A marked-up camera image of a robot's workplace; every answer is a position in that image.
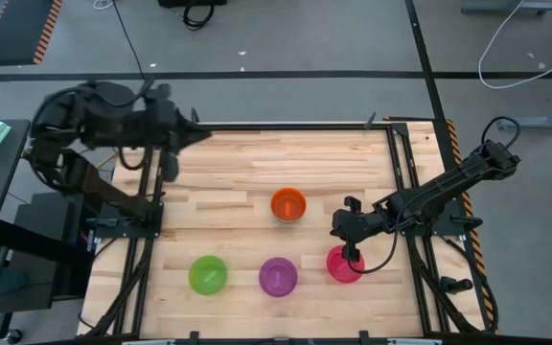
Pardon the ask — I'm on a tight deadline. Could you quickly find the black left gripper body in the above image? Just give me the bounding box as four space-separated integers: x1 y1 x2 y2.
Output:
136 105 190 150

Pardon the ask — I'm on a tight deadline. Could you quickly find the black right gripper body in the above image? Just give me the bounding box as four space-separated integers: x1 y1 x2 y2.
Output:
329 208 391 244

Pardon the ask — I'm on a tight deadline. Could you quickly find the pink plastic bowl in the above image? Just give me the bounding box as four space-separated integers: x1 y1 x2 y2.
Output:
325 243 367 285

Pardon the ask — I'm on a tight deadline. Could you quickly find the orange plastic bowl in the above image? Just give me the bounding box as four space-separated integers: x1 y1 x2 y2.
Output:
269 186 309 224

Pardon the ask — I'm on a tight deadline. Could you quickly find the green plastic bowl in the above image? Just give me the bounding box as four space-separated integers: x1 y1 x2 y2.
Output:
187 254 230 297

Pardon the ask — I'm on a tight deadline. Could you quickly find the purple plastic bowl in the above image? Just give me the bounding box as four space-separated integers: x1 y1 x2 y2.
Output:
257 256 300 299

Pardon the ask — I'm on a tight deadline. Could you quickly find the black clamp knob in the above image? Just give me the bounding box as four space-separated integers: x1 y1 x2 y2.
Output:
449 215 485 229
440 275 475 295

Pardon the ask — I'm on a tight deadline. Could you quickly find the black box on floor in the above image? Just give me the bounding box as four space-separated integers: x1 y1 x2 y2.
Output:
156 0 229 9

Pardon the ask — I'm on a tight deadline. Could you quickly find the orange black hazard tape strip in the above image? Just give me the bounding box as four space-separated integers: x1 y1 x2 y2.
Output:
445 119 500 334

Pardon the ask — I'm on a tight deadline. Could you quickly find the black computer case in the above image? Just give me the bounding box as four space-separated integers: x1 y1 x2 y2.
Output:
13 191 97 301

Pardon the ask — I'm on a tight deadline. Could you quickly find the black mat orange striped edge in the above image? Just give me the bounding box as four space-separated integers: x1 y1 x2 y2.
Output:
0 0 65 68

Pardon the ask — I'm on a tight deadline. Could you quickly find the grey desk foot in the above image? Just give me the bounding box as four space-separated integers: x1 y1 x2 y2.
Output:
460 0 552 16
496 97 552 131

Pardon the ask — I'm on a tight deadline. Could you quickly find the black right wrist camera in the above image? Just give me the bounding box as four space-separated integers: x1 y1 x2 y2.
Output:
343 195 364 215

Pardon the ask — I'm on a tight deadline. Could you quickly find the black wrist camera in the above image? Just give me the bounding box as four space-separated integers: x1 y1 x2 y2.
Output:
143 83 175 114
343 195 364 215

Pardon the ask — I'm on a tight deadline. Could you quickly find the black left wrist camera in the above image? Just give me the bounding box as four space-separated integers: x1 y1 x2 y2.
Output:
143 83 175 114

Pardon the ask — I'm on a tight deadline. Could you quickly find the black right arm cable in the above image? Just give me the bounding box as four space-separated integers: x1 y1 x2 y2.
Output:
358 191 403 276

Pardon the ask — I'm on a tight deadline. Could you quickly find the black aluminium table frame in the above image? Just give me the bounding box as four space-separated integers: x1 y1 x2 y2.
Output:
77 120 498 345

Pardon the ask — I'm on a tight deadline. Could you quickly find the long black floor cable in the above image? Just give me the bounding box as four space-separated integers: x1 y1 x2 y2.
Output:
111 0 150 83

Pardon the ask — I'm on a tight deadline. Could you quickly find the coiled black floor cable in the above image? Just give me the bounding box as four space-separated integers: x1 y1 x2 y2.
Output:
180 3 217 33

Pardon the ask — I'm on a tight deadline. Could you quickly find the black cable loop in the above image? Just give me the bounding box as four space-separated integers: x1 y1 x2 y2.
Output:
479 115 522 152

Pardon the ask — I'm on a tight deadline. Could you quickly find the long white floor cable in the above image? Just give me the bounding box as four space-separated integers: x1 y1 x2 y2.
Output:
477 0 552 91

